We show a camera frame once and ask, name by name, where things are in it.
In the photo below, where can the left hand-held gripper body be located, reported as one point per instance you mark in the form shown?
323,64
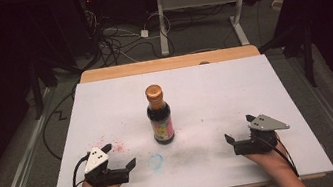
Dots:
98,165

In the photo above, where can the person's right hand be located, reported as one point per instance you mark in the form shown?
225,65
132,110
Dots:
271,161

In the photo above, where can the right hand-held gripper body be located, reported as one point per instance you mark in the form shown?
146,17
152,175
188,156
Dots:
262,135

